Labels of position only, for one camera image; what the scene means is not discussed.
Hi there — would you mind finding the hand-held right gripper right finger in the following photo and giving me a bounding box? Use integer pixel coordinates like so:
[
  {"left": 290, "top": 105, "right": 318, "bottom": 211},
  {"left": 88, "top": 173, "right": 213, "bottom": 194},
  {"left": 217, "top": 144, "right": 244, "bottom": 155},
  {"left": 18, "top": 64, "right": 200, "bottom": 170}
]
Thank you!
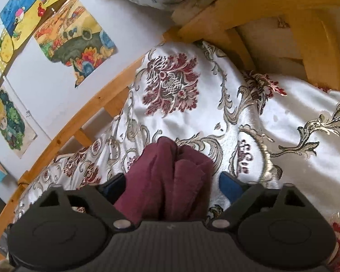
[{"left": 207, "top": 171, "right": 307, "bottom": 231}]

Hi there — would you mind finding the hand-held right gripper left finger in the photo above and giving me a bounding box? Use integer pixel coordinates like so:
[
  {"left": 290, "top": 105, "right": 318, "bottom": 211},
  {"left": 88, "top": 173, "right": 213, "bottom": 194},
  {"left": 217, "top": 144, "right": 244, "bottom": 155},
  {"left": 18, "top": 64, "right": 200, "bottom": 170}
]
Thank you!
[{"left": 34, "top": 173, "right": 135, "bottom": 232}]

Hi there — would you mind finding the maroon long-sleeve sweater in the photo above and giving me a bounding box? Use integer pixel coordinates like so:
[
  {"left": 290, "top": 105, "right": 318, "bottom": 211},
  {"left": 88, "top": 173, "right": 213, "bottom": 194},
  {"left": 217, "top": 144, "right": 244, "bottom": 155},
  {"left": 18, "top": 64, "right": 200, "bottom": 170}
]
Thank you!
[{"left": 114, "top": 136, "right": 216, "bottom": 222}]

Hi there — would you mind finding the floral satin bedspread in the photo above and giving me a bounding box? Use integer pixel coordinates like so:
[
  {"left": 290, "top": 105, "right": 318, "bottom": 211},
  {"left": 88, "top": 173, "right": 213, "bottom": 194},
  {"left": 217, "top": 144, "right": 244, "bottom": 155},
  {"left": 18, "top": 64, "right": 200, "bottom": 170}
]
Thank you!
[{"left": 11, "top": 41, "right": 340, "bottom": 272}]

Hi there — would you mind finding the green cartoon girl wall poster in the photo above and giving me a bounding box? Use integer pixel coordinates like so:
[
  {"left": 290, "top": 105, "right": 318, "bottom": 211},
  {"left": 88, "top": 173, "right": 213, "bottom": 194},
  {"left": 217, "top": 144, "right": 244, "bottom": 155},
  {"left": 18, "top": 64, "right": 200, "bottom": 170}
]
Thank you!
[{"left": 0, "top": 86, "right": 38, "bottom": 159}]

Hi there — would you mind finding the colourful flower wall poster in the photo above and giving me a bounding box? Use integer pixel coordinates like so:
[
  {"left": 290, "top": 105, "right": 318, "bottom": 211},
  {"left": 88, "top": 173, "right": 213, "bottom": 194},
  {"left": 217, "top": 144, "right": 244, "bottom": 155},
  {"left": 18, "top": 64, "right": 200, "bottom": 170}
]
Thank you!
[{"left": 33, "top": 0, "right": 119, "bottom": 89}]

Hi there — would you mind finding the wooden bed frame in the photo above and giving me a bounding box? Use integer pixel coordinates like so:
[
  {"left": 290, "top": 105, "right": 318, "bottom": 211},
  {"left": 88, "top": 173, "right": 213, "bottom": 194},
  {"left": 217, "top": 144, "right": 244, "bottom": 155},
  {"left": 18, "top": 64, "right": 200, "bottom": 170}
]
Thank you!
[{"left": 0, "top": 0, "right": 340, "bottom": 262}]

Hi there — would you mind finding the blue and yellow wall poster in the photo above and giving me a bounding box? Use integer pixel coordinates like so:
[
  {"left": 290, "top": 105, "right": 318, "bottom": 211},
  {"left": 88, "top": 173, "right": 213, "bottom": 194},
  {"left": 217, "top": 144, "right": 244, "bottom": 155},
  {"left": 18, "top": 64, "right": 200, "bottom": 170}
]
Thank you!
[{"left": 0, "top": 0, "right": 87, "bottom": 50}]

